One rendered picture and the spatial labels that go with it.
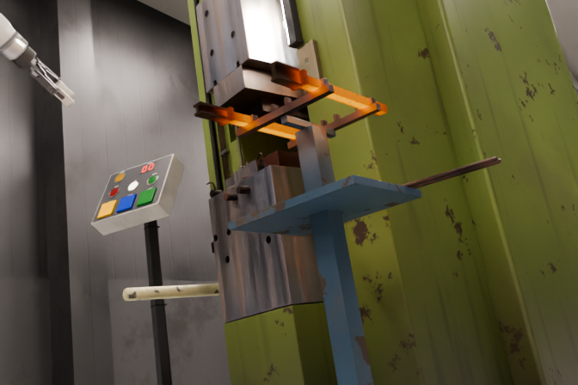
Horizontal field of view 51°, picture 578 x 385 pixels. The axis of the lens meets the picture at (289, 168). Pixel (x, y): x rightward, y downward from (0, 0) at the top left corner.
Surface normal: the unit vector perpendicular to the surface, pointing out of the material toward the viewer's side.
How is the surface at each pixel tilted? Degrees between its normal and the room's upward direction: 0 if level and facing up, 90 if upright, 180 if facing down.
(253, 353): 90
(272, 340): 90
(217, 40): 90
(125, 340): 90
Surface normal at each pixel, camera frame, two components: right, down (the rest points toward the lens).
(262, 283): -0.77, -0.07
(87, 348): 0.79, -0.30
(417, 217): 0.62, -0.33
